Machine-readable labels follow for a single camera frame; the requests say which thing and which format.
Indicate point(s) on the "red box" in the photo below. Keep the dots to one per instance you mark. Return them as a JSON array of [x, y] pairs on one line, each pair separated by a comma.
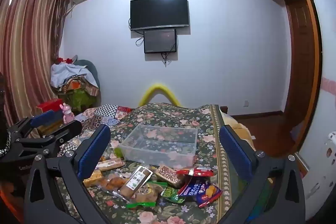
[[48, 106]]

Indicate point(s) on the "yellow snack packet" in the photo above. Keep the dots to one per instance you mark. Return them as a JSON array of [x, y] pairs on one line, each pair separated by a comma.
[[93, 178]]

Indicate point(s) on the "yellow foam tube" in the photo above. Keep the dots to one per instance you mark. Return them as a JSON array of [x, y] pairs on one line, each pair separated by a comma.
[[158, 87]]

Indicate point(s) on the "floral blanket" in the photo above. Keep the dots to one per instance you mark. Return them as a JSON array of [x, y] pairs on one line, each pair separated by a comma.
[[170, 116]]

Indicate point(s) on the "blue and red snack packet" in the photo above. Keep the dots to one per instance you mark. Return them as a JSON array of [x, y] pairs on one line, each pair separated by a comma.
[[199, 188]]

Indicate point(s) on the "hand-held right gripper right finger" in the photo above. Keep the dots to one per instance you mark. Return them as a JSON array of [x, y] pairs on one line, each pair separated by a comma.
[[235, 153]]

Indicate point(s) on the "striped brown curtain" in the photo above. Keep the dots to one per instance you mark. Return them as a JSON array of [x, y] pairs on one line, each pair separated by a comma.
[[26, 43]]

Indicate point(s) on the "clear plastic container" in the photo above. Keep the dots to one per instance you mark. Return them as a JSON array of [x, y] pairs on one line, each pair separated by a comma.
[[160, 144]]

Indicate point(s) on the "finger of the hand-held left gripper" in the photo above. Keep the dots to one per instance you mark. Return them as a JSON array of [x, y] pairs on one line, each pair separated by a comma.
[[46, 117], [65, 132]]

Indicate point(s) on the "teal chair back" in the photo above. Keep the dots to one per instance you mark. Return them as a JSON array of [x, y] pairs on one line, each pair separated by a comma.
[[90, 66]]

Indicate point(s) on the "green leafy cloth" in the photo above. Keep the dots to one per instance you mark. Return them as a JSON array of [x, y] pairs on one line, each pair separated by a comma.
[[78, 100]]

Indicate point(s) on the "white perforated plastic basket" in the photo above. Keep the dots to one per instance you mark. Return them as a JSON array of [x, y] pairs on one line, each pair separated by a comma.
[[320, 174]]

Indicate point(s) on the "cream plush blanket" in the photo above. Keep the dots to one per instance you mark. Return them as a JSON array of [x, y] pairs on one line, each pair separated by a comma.
[[240, 132]]

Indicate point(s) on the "small green snack packet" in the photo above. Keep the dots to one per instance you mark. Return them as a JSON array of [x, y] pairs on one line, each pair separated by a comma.
[[172, 193]]

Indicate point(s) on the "nut bar packet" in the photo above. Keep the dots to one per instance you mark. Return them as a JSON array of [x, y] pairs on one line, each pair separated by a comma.
[[168, 176]]

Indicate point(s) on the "small black monitor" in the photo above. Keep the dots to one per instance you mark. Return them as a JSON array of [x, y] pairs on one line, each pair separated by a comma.
[[160, 40]]

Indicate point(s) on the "round bread packet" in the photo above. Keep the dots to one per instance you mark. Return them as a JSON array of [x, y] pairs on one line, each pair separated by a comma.
[[147, 192]]

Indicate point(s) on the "pile of clothes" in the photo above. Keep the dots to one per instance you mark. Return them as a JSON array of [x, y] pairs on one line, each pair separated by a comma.
[[68, 74]]

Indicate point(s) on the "pink toy rabbit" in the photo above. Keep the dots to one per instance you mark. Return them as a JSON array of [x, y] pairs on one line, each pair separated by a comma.
[[67, 113]]

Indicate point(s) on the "orange cloth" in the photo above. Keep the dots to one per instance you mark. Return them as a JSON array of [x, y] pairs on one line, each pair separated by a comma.
[[10, 203]]

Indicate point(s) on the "black wall television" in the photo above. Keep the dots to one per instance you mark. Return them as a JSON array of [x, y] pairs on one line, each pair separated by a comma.
[[160, 12]]

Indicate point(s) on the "checkered patchwork quilt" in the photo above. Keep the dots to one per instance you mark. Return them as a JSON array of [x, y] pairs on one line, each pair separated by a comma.
[[105, 113]]

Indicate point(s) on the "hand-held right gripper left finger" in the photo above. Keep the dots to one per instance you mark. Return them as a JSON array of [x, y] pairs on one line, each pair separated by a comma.
[[93, 153]]

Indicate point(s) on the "wooden door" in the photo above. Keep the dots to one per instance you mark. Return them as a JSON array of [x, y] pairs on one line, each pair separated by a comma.
[[299, 56]]

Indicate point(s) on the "lime green round snack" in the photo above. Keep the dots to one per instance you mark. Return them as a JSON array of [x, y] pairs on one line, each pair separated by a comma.
[[119, 153]]

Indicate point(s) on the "brown stick snack packet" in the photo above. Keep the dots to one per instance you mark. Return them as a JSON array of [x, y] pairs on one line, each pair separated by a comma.
[[136, 180]]

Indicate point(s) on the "clear bag of pastries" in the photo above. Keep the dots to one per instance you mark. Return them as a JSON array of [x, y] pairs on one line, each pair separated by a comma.
[[113, 184]]

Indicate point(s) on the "pink cloth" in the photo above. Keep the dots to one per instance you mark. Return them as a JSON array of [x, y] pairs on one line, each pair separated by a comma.
[[329, 86]]

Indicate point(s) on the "beige wafer packet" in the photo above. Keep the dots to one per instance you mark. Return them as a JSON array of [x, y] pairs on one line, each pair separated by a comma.
[[110, 164]]

